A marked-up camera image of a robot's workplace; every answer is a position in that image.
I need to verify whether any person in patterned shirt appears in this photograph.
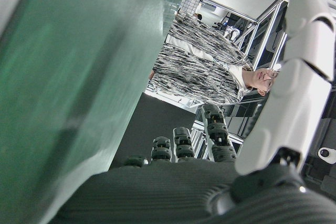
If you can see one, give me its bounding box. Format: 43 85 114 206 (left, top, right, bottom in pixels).
148 13 281 106

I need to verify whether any right robot hand grey white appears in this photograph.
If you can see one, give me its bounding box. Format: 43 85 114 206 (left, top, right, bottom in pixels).
54 0 336 224

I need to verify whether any black Huawei monitor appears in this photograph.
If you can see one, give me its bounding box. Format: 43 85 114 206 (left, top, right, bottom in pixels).
111 94 197 168

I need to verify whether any white security camera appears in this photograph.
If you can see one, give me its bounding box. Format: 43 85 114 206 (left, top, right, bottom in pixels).
318 147 336 164

